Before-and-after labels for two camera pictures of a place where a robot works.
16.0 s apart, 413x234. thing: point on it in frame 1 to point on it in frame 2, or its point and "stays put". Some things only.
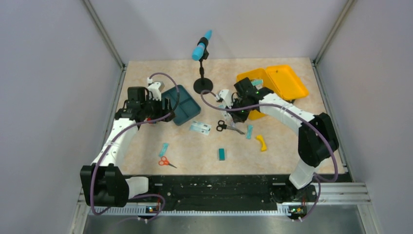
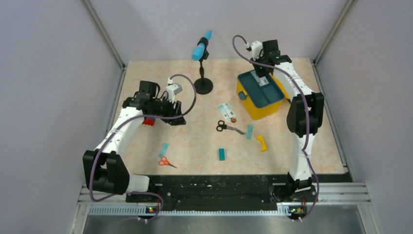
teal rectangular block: [221, 154] stays put
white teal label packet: [200, 127] to [261, 81]
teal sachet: [249, 131] stays put
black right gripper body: [241, 115] to [260, 70]
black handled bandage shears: [221, 126] stays put
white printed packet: [227, 116] stays put
